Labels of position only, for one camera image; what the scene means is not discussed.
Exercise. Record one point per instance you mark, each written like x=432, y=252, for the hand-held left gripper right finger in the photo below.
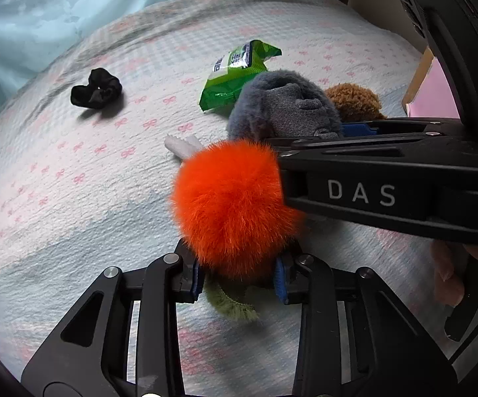
x=281, y=282

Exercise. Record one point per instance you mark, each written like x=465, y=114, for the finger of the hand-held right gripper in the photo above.
x=346, y=142
x=359, y=129

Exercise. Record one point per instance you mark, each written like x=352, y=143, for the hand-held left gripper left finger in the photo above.
x=196, y=282

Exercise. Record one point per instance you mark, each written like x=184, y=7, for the green fuzzy cloth piece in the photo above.
x=228, y=304

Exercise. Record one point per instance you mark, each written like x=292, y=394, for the grey fluffy plush slipper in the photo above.
x=280, y=103

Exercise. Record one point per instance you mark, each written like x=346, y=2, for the orange fluffy pompom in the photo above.
x=230, y=206

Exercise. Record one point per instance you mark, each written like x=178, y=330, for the person's right hand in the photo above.
x=447, y=275

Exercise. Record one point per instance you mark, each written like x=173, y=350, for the brown curly plush toy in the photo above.
x=356, y=101

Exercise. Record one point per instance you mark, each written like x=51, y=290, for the pink cardboard box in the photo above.
x=435, y=99

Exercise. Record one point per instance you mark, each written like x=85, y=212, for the bow-print bed blanket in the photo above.
x=98, y=198

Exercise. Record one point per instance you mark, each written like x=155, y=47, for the green snack packet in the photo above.
x=228, y=78

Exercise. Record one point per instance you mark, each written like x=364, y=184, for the white crinkled packet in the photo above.
x=181, y=145

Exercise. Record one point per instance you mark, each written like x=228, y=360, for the black scrunchie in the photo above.
x=96, y=89

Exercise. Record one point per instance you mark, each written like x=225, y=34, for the light blue cloth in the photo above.
x=57, y=16

